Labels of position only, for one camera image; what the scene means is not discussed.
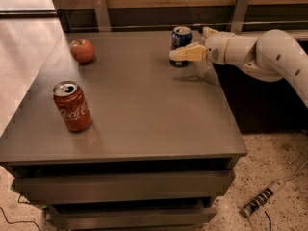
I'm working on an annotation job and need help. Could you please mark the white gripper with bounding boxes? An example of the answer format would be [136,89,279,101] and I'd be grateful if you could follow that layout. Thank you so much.
[169,27,232,64]

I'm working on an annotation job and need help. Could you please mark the blue pepsi can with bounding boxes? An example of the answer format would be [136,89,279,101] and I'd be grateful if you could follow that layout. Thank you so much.
[170,26,193,68]

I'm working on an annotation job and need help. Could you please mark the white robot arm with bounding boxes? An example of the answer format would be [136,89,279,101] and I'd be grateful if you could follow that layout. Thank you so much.
[169,27,308,107]

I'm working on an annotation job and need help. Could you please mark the red coca-cola can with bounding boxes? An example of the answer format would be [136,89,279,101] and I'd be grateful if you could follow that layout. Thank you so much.
[53,81,91,132]

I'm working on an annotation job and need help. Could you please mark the red apple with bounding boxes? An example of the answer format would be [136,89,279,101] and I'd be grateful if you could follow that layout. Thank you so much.
[70,38,94,64]

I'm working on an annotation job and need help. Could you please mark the grey drawer cabinet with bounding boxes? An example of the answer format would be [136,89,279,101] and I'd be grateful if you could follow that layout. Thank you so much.
[0,32,246,231]

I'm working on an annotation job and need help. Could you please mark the white power strip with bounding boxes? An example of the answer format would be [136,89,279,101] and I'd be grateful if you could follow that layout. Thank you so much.
[240,180,285,218]

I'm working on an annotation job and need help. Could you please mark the lower grey drawer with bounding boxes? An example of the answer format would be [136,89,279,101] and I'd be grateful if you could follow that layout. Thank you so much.
[47,208,216,230]

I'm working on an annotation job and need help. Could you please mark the grey drawer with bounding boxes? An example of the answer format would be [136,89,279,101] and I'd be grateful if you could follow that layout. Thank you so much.
[47,208,216,230]
[13,170,234,204]

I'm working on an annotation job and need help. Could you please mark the upper grey drawer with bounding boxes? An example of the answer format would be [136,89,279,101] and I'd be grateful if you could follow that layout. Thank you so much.
[13,170,234,204]

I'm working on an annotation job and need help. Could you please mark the right metal rail bracket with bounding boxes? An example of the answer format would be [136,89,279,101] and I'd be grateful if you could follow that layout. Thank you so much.
[230,0,250,34]

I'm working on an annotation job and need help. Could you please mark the metal rail bracket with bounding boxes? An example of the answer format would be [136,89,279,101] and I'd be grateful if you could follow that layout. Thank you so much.
[230,0,250,34]
[92,0,111,32]

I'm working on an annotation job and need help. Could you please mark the metal horizontal rail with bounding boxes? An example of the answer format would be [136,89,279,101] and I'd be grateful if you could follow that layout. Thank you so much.
[70,20,308,31]

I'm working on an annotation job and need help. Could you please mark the left metal rail bracket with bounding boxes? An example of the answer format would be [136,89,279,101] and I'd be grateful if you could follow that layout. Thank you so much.
[92,0,111,32]

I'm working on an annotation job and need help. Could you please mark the black floor cable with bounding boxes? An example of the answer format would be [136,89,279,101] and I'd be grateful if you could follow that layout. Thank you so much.
[0,194,42,231]

